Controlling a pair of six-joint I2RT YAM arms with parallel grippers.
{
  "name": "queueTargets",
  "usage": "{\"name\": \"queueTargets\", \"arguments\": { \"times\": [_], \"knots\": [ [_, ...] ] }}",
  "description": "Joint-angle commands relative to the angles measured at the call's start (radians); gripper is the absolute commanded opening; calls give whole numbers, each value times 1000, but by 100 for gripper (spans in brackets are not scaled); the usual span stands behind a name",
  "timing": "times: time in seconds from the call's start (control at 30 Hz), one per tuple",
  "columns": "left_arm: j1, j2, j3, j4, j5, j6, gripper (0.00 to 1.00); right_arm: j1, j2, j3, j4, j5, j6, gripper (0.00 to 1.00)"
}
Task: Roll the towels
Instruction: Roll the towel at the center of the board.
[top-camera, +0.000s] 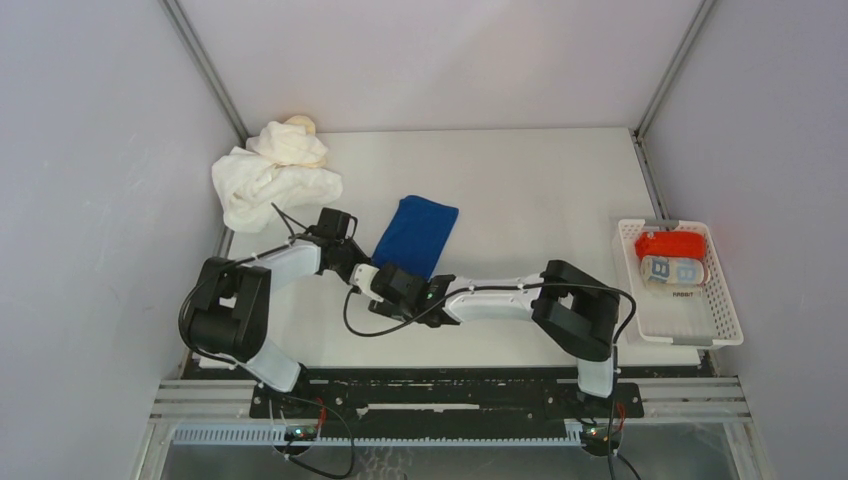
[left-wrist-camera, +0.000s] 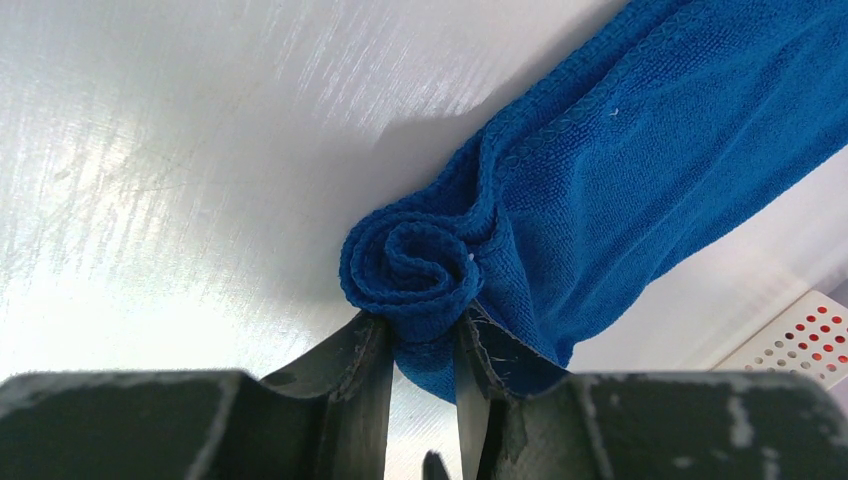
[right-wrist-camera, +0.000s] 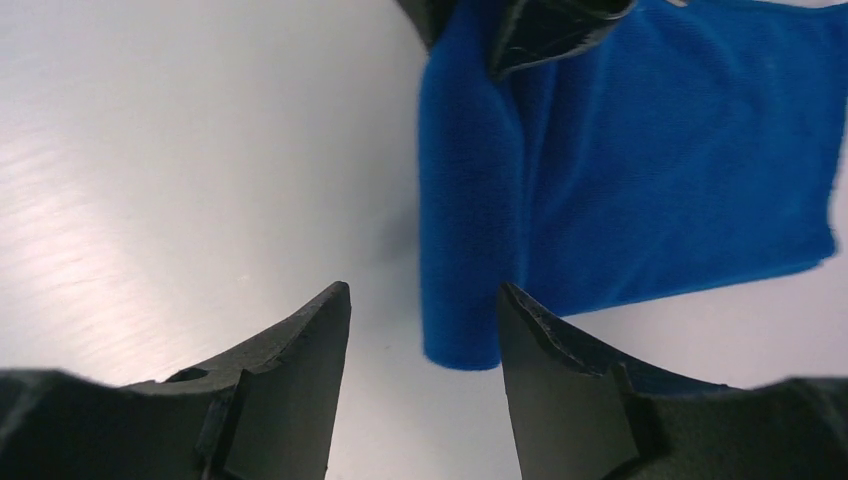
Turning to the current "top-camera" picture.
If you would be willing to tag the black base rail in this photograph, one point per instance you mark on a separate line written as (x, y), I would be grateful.
(514, 403)

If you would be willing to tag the red rolled towel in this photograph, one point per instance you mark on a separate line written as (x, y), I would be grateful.
(677, 244)

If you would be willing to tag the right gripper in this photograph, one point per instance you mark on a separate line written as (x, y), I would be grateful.
(382, 308)

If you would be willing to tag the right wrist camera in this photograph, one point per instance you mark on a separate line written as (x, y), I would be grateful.
(388, 284)

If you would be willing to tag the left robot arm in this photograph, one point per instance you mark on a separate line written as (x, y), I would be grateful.
(225, 316)

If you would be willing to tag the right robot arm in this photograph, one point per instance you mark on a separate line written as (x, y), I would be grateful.
(576, 311)

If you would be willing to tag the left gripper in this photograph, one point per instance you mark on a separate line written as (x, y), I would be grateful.
(349, 243)

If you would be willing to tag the blue towel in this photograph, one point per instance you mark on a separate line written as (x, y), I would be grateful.
(416, 236)

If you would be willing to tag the white plastic basket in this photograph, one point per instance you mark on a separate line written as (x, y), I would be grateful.
(701, 317)

